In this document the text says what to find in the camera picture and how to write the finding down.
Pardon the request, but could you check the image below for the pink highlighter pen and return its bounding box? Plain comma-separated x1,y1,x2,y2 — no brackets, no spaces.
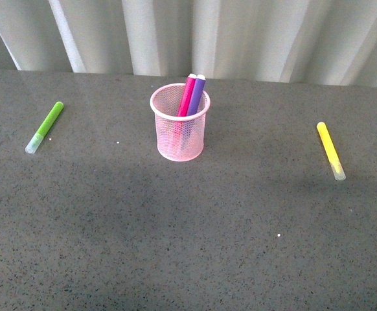
173,73,196,144

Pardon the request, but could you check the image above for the green highlighter pen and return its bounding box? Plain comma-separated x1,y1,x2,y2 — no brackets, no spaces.
25,102,64,154

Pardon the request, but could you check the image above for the purple highlighter pen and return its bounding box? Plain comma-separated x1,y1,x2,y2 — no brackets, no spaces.
177,75,205,146

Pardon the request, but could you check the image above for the white pleated curtain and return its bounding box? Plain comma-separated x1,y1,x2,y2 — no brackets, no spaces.
0,1,377,87

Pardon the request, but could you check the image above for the pink mesh pen cup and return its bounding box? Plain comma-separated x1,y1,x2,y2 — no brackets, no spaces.
150,83,211,162

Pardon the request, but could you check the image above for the yellow highlighter pen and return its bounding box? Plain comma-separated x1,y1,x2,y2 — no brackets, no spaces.
316,122,346,181

